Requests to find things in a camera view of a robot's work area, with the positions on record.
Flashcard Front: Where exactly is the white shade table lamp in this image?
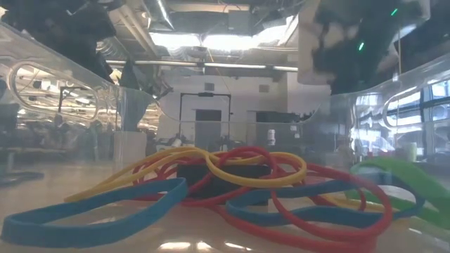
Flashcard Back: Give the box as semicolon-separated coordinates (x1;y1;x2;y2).
297;0;432;87

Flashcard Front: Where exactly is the clear plastic bin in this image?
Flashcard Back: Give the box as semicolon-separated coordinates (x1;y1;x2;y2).
0;20;450;253

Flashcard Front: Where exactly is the blue rubber band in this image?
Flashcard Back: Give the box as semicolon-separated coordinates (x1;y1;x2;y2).
0;176;190;249

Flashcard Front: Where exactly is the silver ceiling pipe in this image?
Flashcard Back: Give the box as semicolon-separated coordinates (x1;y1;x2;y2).
105;59;300;73

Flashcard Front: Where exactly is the thin yellow rubber band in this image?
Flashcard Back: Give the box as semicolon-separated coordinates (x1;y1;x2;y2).
64;146;308;204

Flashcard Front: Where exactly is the thin teal rubber band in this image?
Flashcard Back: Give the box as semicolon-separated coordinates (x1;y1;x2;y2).
224;179;425;228

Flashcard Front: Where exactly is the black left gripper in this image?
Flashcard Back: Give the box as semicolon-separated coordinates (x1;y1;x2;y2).
20;0;117;84

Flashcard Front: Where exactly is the grey double door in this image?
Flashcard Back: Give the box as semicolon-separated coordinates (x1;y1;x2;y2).
179;91;233;150

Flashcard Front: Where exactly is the thin red rubber band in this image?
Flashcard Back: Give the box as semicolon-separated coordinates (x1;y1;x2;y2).
131;146;282;209
210;162;394;253

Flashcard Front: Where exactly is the green rubber band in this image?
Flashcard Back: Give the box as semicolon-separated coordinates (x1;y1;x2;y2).
345;156;450;230

